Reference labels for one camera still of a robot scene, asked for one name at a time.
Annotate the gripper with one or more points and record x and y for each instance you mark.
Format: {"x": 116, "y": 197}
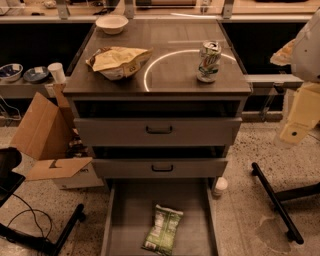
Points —
{"x": 308, "y": 53}

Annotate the green jalapeno chip bag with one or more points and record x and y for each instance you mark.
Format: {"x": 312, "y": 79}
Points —
{"x": 161, "y": 236}

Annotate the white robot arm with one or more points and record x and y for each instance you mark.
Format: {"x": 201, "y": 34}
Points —
{"x": 303, "y": 55}

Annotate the grey drawer cabinet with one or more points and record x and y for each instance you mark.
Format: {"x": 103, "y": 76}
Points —
{"x": 166, "y": 87}

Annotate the bottom open grey drawer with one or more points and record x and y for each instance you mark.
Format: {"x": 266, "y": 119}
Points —
{"x": 131, "y": 214}

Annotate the yellow crumpled chip bag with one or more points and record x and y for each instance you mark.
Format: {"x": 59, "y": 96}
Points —
{"x": 116, "y": 63}

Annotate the middle grey drawer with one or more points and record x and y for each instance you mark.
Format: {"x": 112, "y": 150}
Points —
{"x": 160, "y": 168}

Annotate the white bowl on counter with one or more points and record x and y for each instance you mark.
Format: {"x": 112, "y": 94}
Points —
{"x": 112, "y": 24}

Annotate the top grey drawer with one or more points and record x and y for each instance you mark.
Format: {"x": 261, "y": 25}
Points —
{"x": 157, "y": 131}

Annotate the grey side shelf right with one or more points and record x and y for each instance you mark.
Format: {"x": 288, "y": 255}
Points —
{"x": 268, "y": 80}

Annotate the grey side shelf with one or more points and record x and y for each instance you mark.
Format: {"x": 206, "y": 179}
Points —
{"x": 21, "y": 89}
{"x": 268, "y": 80}

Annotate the black stand leg right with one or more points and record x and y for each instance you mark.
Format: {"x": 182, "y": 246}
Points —
{"x": 278, "y": 198}

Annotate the green white soda can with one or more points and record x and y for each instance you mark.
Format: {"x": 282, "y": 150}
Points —
{"x": 210, "y": 55}

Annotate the white bottle on floor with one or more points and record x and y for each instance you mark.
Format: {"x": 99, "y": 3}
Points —
{"x": 220, "y": 187}

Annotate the white paper cup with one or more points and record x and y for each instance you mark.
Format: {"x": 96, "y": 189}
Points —
{"x": 56, "y": 70}

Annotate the brown cardboard box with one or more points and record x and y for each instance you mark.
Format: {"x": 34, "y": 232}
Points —
{"x": 46, "y": 135}

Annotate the blue bowl right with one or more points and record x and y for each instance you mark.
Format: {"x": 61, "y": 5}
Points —
{"x": 36, "y": 75}

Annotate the blue bowl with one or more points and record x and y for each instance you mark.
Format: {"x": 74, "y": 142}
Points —
{"x": 36, "y": 75}
{"x": 11, "y": 72}

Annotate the grey side shelf left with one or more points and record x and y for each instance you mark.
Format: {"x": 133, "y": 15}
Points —
{"x": 21, "y": 89}

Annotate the blue bowl left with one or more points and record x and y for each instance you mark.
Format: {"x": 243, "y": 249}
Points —
{"x": 11, "y": 72}

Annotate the black chair seat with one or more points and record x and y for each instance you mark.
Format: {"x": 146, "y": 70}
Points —
{"x": 10, "y": 158}

